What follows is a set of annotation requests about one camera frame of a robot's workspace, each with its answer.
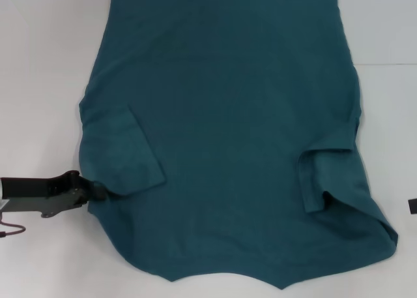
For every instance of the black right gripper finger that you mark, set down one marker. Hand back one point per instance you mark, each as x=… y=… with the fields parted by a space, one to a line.
x=413 y=206

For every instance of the blue t-shirt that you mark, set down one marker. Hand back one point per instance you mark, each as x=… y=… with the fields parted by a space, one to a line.
x=221 y=131

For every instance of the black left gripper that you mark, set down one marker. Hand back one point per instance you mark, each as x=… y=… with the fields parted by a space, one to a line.
x=42 y=192

